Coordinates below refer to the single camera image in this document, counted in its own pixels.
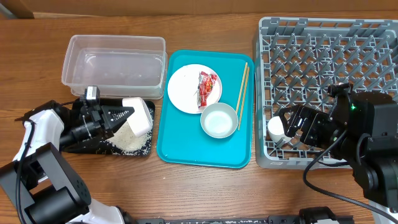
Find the grey bowl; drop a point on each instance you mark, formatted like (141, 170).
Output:
(219, 120)

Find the pile of rice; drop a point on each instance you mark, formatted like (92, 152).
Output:
(126, 144)

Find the black tray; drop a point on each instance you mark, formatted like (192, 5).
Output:
(97, 145)

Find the large white plate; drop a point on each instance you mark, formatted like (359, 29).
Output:
(183, 88)

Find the red snack wrapper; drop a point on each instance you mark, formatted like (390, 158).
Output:
(206, 82)

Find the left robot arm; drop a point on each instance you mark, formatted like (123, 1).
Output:
(40, 183)

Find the small pink bowl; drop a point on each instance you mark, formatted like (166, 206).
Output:
(140, 121)

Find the wooden chopstick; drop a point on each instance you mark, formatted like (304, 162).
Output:
(244, 97)
(241, 87)

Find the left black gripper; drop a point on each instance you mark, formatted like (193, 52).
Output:
(108, 112)

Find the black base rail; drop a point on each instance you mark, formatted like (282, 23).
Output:
(313, 215)

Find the clear plastic bin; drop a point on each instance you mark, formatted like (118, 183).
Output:
(121, 66)

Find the teal serving tray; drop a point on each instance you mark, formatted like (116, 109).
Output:
(181, 138)

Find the white cup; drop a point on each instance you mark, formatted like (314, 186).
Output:
(276, 130)

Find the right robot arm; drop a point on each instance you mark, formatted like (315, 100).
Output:
(360, 131)

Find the grey dishwasher rack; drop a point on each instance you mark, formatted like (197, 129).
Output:
(297, 59)

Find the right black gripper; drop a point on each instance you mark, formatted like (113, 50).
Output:
(314, 118)

